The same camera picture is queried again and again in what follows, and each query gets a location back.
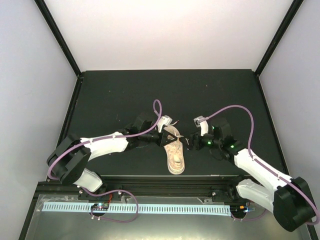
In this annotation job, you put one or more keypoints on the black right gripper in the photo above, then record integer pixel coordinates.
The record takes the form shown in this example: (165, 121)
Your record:
(197, 137)

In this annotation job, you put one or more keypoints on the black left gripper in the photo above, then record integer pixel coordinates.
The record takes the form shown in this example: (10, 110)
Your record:
(163, 140)

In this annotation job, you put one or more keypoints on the beige worn sneaker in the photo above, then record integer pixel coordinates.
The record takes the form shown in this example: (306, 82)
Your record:
(174, 153)

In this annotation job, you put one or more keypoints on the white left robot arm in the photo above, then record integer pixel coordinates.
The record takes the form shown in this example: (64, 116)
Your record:
(68, 162)

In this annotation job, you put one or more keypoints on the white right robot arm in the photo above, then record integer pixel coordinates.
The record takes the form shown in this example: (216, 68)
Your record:
(288, 199)

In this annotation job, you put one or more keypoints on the small right circuit board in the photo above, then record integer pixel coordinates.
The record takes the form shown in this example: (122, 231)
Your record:
(245, 208)

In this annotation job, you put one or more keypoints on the small circuit board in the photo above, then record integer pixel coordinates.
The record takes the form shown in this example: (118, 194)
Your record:
(245, 208)
(99, 207)

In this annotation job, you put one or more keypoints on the small left circuit board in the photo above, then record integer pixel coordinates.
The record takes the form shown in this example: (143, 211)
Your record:
(99, 207)

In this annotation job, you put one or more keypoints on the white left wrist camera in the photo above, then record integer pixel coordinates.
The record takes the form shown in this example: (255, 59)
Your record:
(164, 121)

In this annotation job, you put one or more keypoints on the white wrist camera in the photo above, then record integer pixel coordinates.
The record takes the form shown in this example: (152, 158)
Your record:
(201, 123)
(164, 121)

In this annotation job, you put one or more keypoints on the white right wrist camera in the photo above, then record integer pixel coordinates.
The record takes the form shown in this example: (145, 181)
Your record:
(201, 123)

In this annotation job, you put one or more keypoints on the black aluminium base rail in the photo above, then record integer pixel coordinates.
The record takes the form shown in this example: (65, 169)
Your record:
(221, 188)

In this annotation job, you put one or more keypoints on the white slotted cable duct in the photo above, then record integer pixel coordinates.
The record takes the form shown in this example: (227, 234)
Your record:
(132, 208)

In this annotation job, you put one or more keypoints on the black right floor frame rail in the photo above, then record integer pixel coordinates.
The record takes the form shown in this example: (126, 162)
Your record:
(271, 122)

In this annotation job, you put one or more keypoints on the black floor frame rail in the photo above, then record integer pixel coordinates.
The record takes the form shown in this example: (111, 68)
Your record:
(271, 122)
(71, 108)

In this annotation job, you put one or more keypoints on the black left floor frame rail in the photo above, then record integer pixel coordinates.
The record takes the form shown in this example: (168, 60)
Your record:
(71, 108)

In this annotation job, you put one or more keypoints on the black right corner frame post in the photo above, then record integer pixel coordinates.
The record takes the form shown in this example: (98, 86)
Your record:
(281, 30)

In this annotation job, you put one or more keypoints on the black corner frame post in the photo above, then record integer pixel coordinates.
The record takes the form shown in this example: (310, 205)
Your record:
(281, 30)
(50, 21)

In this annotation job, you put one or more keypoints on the black left corner frame post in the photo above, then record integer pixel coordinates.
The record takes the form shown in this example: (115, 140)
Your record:
(50, 21)

